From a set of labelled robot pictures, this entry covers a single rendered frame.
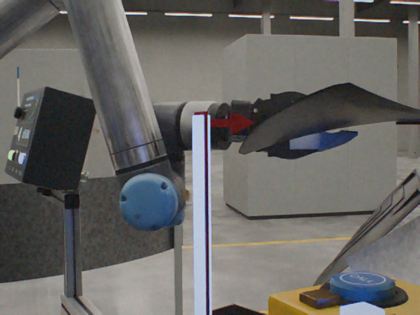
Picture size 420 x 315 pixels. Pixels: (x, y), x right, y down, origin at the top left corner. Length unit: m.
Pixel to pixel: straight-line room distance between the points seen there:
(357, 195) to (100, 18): 6.74
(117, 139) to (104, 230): 1.81
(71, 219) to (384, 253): 0.59
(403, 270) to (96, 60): 0.47
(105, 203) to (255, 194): 4.51
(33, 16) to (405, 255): 0.64
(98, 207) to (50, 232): 0.24
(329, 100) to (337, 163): 6.64
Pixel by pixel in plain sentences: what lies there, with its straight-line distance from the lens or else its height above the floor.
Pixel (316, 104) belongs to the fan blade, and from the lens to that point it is 0.60.
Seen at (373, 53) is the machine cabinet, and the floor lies 2.05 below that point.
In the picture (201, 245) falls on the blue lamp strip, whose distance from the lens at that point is 0.58.
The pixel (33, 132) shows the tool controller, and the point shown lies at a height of 1.17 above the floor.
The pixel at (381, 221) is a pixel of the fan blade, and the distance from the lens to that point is 0.89.
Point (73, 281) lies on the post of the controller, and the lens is 1.10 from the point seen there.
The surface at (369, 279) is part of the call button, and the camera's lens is 0.37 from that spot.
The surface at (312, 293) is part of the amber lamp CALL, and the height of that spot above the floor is 1.08.
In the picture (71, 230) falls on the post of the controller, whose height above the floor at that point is 0.99.
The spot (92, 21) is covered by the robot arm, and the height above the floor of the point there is 1.31.
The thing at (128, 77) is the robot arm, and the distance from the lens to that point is 0.75.
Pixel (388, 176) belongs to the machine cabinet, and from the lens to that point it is 7.55.
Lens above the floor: 1.18
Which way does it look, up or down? 3 degrees down
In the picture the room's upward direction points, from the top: 1 degrees counter-clockwise
